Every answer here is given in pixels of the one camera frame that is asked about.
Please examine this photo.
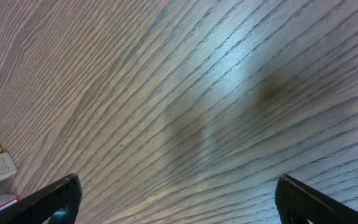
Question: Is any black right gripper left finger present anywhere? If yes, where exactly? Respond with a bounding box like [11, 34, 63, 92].
[0, 173, 83, 224]

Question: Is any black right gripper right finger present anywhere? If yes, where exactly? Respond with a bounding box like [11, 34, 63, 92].
[275, 175, 358, 224]

